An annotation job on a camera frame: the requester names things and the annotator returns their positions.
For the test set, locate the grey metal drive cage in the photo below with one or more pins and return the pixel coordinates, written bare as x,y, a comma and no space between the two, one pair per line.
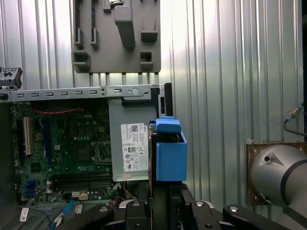
14,222

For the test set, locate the green motherboard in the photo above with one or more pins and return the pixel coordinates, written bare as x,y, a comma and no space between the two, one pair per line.
62,134

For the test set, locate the grey power supply unit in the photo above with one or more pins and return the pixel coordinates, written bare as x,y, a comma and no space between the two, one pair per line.
115,143

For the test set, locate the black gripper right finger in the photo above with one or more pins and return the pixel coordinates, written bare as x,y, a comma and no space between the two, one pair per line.
201,215

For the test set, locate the grey metal rear bracket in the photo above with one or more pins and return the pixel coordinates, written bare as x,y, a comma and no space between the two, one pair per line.
12,81

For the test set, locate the CPU socket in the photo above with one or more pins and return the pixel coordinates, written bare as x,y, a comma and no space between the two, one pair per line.
103,153

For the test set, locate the hard disk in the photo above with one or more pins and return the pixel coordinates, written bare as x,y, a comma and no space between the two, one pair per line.
171,160

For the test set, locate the RAM stick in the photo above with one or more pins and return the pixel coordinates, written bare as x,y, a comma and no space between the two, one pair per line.
93,16

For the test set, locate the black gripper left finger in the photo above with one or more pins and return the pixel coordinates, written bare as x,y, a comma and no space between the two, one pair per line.
135,215

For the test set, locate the silver CPU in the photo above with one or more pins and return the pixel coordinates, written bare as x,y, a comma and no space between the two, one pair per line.
116,1

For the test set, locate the black PC case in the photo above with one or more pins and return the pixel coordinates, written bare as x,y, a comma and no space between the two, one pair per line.
60,93

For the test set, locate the black RAM slot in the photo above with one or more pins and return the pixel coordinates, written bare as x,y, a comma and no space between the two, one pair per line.
81,184
81,175
81,189
81,180

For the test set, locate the white expansion slot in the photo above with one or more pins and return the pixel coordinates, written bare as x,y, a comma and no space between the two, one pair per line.
27,136

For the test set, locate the grey parts rack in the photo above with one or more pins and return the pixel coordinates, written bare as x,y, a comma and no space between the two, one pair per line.
108,55

